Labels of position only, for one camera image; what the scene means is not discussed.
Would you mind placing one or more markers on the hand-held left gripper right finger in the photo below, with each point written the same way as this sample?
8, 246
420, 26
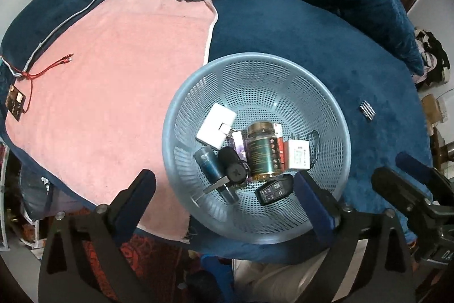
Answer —
314, 207

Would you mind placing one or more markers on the small translucent bottle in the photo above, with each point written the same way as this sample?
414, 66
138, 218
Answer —
206, 161

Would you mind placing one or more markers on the pack of batteries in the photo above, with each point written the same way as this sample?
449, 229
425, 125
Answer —
367, 110

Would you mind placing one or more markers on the white charger block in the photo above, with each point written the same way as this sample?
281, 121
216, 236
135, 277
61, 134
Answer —
214, 123

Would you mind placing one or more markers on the purple translucent lighter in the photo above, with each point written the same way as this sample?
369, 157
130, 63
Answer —
240, 144

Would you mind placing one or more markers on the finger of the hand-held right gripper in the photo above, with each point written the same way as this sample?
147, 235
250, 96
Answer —
413, 164
397, 187

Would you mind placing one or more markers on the blue plush bedsheet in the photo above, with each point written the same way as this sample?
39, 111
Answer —
354, 58

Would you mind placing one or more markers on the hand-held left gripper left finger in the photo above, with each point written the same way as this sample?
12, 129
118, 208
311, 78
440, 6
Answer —
132, 214

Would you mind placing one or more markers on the white cloth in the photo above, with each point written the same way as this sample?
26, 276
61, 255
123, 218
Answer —
269, 278

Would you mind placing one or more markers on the red patterned cloth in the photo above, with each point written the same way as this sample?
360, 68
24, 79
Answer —
156, 264

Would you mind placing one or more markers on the pile of clothes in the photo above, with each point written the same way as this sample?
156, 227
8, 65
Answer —
431, 51

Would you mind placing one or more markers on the small white box green print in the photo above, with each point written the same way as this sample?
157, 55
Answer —
298, 155

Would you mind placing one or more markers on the black gold card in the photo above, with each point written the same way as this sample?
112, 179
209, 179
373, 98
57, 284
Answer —
16, 102

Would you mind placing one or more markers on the amber jar with green label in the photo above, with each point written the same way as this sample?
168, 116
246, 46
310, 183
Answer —
262, 154

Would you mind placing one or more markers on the black car key with blade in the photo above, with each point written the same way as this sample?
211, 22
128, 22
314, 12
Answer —
236, 176

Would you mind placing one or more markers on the pink towel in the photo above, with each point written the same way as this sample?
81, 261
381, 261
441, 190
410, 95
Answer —
106, 75

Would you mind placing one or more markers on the black oval car key fob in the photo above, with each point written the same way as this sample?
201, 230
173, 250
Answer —
227, 155

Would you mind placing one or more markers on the light blue plastic basket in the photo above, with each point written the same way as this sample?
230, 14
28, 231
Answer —
266, 83

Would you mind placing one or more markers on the cardboard box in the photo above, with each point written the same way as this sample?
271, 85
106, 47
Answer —
431, 107

